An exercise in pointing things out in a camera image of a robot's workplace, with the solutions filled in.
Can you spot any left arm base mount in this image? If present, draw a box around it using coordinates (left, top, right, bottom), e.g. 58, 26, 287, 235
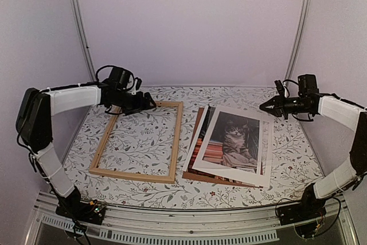
56, 197, 106, 225

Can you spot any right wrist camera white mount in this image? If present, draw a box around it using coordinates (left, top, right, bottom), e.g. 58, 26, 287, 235
275, 80, 289, 98

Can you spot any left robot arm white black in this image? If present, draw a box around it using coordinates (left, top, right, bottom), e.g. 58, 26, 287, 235
15, 81, 156, 219

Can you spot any front aluminium rail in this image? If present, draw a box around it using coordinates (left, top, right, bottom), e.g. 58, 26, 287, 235
25, 192, 359, 244

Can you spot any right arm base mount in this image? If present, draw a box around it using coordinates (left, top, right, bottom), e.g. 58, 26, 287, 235
275, 185, 326, 225

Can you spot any cat photo white border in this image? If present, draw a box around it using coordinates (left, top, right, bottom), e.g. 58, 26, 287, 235
189, 106, 274, 187

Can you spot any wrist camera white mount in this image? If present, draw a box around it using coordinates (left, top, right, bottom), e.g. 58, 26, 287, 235
126, 77, 142, 95
275, 80, 289, 98

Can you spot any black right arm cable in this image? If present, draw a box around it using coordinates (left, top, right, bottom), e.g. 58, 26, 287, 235
286, 80, 315, 122

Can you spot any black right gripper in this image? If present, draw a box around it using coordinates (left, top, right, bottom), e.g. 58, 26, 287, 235
260, 92, 310, 120

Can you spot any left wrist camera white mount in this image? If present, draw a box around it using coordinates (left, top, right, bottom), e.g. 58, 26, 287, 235
126, 77, 142, 95

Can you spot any aluminium corner post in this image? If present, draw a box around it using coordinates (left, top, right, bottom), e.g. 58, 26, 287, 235
284, 0, 311, 79
70, 0, 96, 81

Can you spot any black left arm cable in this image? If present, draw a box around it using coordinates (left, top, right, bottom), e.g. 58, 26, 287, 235
95, 65, 115, 81

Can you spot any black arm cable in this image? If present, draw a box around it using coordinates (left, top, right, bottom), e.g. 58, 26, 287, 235
95, 65, 115, 81
286, 80, 315, 122

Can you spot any left aluminium corner post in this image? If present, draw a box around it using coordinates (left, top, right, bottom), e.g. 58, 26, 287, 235
70, 0, 96, 81

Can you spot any floral patterned table cover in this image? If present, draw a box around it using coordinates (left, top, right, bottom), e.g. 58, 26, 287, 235
64, 87, 323, 209

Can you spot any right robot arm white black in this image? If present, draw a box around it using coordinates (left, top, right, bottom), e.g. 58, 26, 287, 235
260, 74, 366, 220

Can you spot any brown frame backing board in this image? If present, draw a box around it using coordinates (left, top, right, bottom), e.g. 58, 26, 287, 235
182, 107, 262, 188

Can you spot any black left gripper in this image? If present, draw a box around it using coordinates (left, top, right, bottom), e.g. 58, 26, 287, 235
111, 90, 157, 116

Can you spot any right aluminium corner post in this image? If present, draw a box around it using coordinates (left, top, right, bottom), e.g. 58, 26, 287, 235
284, 0, 311, 79

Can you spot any light wooden picture frame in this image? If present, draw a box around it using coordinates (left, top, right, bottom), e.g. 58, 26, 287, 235
89, 101, 184, 184

